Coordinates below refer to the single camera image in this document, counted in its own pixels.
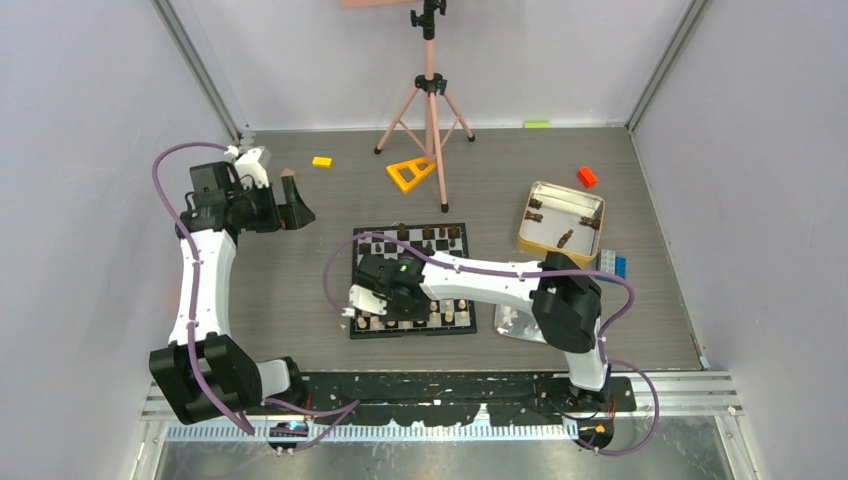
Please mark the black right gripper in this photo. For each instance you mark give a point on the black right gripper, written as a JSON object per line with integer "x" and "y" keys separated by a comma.
{"x": 422, "y": 313}

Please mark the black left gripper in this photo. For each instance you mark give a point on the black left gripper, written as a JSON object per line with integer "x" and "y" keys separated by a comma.
{"x": 292, "y": 214}

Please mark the black white chess board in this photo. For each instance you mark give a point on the black white chess board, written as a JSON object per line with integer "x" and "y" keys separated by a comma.
{"x": 380, "y": 258}

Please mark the silver metal tray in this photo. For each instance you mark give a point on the silver metal tray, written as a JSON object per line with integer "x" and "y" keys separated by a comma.
{"x": 516, "y": 324}

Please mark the yellow tin box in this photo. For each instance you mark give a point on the yellow tin box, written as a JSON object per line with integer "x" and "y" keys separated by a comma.
{"x": 550, "y": 211}

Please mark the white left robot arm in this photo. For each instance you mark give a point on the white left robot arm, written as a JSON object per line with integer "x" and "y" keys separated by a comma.
{"x": 202, "y": 373}

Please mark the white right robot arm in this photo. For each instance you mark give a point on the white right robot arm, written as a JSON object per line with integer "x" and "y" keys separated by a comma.
{"x": 561, "y": 298}

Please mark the small yellow block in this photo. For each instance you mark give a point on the small yellow block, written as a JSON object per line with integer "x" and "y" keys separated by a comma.
{"x": 322, "y": 162}

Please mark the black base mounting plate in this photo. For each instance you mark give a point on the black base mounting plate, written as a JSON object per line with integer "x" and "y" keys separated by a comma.
{"x": 451, "y": 398}

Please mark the dark piece in tin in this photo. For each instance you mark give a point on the dark piece in tin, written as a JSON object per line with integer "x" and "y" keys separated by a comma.
{"x": 563, "y": 240}

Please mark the blue lego brick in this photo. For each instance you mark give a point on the blue lego brick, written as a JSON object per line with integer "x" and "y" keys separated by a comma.
{"x": 610, "y": 261}

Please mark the red block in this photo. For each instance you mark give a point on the red block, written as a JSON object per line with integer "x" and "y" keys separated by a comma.
{"x": 587, "y": 177}

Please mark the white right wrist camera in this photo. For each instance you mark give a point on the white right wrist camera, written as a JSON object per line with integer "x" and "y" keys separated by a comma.
{"x": 363, "y": 301}

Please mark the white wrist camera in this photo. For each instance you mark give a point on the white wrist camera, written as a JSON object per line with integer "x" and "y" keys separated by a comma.
{"x": 363, "y": 301}
{"x": 250, "y": 166}

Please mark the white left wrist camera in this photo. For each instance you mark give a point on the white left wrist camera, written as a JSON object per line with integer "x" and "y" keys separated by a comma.
{"x": 250, "y": 166}

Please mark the yellow triangular frame block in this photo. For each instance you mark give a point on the yellow triangular frame block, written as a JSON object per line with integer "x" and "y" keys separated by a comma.
{"x": 406, "y": 175}

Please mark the pink camera tripod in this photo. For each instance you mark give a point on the pink camera tripod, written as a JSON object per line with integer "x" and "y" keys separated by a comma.
{"x": 432, "y": 85}

